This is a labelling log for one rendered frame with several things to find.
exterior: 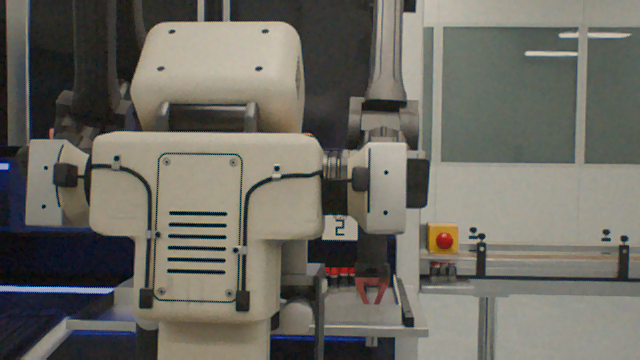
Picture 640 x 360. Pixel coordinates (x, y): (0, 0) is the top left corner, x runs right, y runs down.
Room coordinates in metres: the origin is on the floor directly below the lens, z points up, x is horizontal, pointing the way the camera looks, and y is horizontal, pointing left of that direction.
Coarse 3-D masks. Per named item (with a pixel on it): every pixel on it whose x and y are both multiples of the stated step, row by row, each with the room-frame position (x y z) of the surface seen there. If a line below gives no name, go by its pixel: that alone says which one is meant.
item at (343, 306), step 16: (336, 304) 1.40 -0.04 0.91; (352, 304) 1.40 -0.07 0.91; (368, 304) 1.40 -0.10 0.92; (384, 304) 1.40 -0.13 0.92; (400, 304) 1.40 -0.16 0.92; (336, 320) 1.40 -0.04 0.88; (352, 320) 1.40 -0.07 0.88; (368, 320) 1.40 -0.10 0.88; (384, 320) 1.40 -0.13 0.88; (400, 320) 1.40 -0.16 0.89
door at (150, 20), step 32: (32, 0) 1.82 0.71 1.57; (64, 0) 1.82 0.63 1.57; (160, 0) 1.80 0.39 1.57; (192, 0) 1.80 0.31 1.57; (32, 32) 1.82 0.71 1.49; (64, 32) 1.82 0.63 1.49; (32, 64) 1.82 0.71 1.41; (64, 64) 1.82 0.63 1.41; (32, 96) 1.82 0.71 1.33; (32, 128) 1.82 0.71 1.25
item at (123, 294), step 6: (126, 282) 1.61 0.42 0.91; (132, 282) 1.65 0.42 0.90; (114, 288) 1.54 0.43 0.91; (120, 288) 1.53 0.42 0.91; (126, 288) 1.53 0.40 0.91; (132, 288) 1.53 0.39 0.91; (114, 294) 1.54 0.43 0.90; (120, 294) 1.53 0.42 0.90; (126, 294) 1.53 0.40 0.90; (132, 294) 1.53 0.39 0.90; (114, 300) 1.54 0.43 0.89; (120, 300) 1.53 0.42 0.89; (126, 300) 1.53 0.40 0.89; (132, 300) 1.53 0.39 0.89
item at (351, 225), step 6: (330, 216) 1.77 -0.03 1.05; (336, 216) 1.77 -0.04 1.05; (342, 216) 1.77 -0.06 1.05; (348, 216) 1.77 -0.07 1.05; (330, 222) 1.77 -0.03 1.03; (336, 222) 1.77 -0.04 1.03; (348, 222) 1.77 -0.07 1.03; (354, 222) 1.77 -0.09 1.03; (330, 228) 1.77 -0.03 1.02; (348, 228) 1.77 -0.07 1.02; (354, 228) 1.77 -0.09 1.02; (324, 234) 1.77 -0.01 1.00; (330, 234) 1.77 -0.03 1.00; (348, 234) 1.77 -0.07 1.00; (354, 234) 1.77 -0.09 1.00
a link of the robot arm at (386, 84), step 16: (384, 0) 1.19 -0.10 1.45; (400, 0) 1.19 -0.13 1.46; (384, 16) 1.17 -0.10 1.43; (400, 16) 1.17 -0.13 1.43; (384, 32) 1.15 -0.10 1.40; (400, 32) 1.15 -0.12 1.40; (384, 48) 1.13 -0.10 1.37; (400, 48) 1.14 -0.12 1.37; (384, 64) 1.11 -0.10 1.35; (400, 64) 1.12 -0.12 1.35; (384, 80) 1.10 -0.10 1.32; (400, 80) 1.10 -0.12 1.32; (368, 96) 1.08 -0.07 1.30; (384, 96) 1.08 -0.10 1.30; (400, 96) 1.08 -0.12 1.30; (352, 112) 1.06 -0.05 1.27; (400, 112) 1.06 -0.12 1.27; (416, 112) 1.07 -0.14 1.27; (352, 128) 1.04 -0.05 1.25; (400, 128) 1.04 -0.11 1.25; (416, 128) 1.04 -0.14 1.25; (352, 144) 1.04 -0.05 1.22; (416, 144) 1.04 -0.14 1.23
